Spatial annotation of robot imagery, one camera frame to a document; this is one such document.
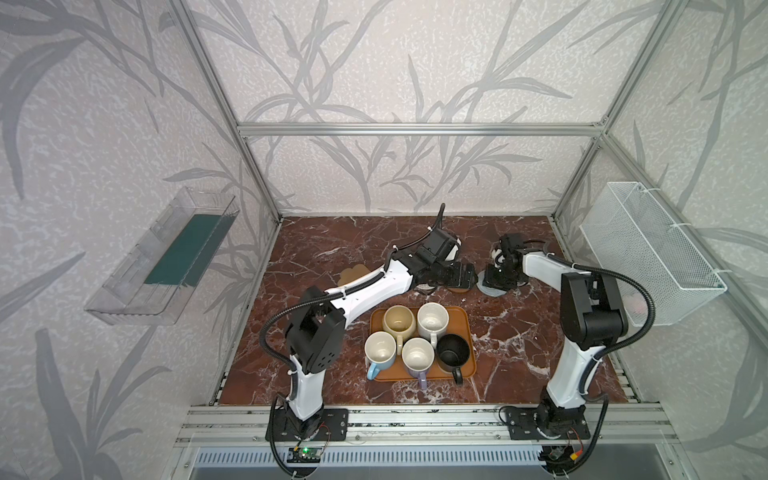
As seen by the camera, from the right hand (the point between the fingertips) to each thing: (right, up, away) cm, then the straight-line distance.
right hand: (487, 274), depth 101 cm
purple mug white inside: (-24, -21, -16) cm, 36 cm away
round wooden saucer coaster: (-10, -5, -4) cm, 12 cm away
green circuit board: (-52, -40, -30) cm, 72 cm away
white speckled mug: (-20, -13, -11) cm, 26 cm away
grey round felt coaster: (0, -5, -4) cm, 7 cm away
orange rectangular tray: (-11, -13, -10) cm, 20 cm away
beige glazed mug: (-29, -13, -12) cm, 34 cm away
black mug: (-15, -20, -17) cm, 30 cm away
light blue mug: (-35, -21, -16) cm, 44 cm away
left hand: (-10, +3, -19) cm, 21 cm away
